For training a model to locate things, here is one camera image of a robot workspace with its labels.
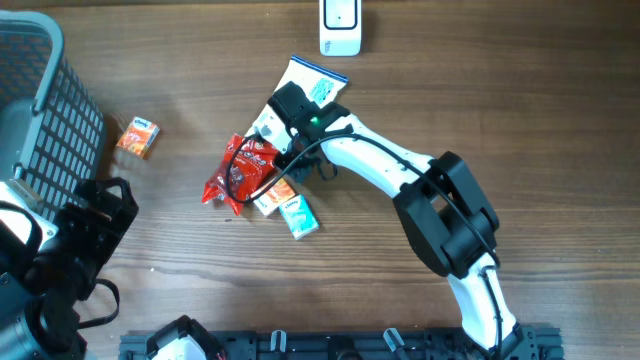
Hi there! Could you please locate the teal tissue pack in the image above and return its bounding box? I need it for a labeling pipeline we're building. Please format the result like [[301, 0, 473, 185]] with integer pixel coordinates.
[[279, 195, 319, 240]]

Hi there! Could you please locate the orange tissue pack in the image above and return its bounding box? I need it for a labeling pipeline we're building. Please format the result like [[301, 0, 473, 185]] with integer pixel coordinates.
[[116, 117, 160, 158], [254, 178, 296, 217]]

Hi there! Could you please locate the red snack bag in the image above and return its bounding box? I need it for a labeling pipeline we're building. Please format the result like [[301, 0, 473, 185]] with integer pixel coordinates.
[[201, 134, 279, 215]]

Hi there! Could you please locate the cream snack pouch blue seal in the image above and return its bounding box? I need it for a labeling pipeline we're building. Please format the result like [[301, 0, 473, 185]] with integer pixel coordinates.
[[244, 54, 350, 139]]

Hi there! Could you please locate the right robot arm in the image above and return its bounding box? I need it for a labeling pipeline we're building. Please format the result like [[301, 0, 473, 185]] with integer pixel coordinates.
[[267, 81, 536, 359]]

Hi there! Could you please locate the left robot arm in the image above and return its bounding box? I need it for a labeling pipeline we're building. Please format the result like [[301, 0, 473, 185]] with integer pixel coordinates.
[[1, 177, 139, 359]]

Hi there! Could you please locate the white barcode scanner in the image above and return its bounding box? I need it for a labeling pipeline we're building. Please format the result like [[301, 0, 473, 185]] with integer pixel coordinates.
[[319, 0, 362, 57]]

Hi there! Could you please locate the grey plastic shopping basket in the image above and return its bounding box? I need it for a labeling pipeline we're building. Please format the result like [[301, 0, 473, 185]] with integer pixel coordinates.
[[1, 10, 107, 221]]

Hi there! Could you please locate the left camera cable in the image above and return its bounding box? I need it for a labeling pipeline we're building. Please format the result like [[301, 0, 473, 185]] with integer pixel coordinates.
[[0, 199, 121, 331]]

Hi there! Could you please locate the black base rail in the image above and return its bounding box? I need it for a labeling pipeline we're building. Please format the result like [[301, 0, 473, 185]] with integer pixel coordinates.
[[118, 327, 565, 360]]

